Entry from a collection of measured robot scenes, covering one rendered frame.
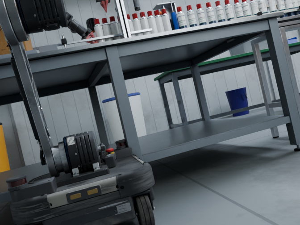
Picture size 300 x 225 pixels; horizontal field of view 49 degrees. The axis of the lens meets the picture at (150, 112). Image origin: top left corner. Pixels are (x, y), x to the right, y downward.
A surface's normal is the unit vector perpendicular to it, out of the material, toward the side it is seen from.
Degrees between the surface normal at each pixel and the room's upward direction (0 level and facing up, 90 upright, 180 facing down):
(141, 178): 91
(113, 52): 90
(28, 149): 90
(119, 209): 90
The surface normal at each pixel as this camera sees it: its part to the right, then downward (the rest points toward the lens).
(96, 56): 0.26, -0.05
